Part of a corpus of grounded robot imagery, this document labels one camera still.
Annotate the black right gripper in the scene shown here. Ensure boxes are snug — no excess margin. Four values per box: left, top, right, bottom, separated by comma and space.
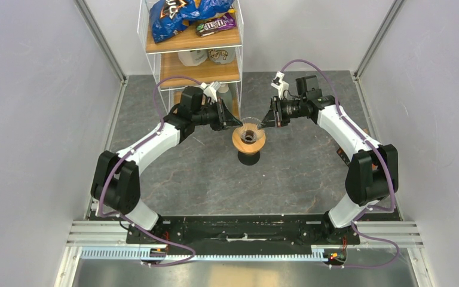
258, 96, 305, 130

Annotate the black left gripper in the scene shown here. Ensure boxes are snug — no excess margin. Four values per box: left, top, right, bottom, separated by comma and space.
193, 99, 243, 133

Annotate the clear glass dripper cone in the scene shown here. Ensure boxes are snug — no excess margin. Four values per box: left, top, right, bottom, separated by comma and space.
237, 117, 265, 144

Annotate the wooden ring dripper holder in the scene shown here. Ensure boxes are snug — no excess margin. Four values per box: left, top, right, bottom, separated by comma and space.
232, 128, 266, 154

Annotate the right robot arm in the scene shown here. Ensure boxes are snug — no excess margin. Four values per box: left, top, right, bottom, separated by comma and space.
260, 72, 398, 245

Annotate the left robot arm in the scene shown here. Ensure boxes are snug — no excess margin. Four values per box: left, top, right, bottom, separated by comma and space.
90, 82, 242, 245

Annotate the orange coffee filter box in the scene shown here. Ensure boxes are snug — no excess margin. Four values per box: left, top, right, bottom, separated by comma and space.
336, 147, 351, 167

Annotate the green spray bottle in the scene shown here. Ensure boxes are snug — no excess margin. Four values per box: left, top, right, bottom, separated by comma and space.
217, 84, 233, 112

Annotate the white cartoon mug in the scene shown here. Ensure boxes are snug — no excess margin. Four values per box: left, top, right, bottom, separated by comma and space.
207, 47, 236, 65

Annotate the purple candy bag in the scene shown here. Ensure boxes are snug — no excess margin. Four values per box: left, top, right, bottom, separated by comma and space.
195, 13, 237, 37

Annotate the blue chips bag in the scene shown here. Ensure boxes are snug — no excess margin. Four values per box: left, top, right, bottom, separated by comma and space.
149, 0, 234, 44

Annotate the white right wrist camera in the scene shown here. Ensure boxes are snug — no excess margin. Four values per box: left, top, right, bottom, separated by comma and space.
271, 71, 289, 99

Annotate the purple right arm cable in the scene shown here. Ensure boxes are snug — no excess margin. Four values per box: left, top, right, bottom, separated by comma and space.
279, 59, 400, 270

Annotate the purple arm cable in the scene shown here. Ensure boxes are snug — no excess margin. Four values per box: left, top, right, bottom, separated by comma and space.
279, 59, 400, 270
96, 76, 197, 268

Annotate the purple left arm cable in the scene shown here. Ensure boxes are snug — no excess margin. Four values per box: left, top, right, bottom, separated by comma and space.
96, 76, 197, 268

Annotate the white wire wooden shelf rack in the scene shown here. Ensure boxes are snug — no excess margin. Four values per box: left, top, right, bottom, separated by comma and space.
137, 1, 244, 117

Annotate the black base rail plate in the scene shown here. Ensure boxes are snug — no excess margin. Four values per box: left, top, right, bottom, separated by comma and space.
126, 213, 361, 257

